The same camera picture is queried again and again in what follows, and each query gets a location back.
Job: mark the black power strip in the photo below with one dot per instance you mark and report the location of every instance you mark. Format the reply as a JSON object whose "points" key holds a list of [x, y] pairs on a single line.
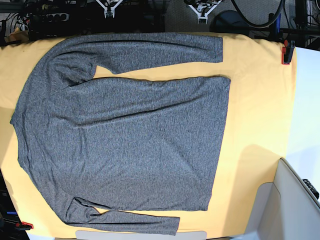
{"points": [[49, 18]]}

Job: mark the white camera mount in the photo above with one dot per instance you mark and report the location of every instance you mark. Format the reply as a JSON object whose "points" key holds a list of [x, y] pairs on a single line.
{"points": [[109, 7], [202, 8]]}

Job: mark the white plastic bin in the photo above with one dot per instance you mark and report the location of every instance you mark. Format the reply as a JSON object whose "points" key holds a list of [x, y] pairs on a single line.
{"points": [[284, 209]]}

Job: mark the red black clamp right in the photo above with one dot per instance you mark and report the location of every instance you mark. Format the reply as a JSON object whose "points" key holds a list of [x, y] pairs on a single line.
{"points": [[287, 51]]}

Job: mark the grey tray edge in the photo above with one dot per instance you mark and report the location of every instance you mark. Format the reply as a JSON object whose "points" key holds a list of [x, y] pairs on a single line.
{"points": [[95, 235]]}

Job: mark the black remote control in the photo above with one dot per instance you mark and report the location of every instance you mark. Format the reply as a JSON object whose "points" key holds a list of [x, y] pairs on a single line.
{"points": [[311, 188]]}

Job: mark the yellow table cloth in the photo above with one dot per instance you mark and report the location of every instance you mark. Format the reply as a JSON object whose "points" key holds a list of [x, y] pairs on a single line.
{"points": [[260, 108]]}

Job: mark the red black clamp left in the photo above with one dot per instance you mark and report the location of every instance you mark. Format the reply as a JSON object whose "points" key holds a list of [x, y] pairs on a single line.
{"points": [[23, 226]]}

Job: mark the black round chair base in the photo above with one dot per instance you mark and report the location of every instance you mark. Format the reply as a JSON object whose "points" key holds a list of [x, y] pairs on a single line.
{"points": [[229, 22]]}

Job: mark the grey long-sleeve shirt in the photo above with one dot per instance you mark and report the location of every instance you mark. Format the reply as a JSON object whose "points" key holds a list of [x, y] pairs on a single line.
{"points": [[102, 149]]}

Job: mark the red black clamp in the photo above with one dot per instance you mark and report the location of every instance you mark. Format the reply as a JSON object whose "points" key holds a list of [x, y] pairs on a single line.
{"points": [[23, 226], [287, 51]]}

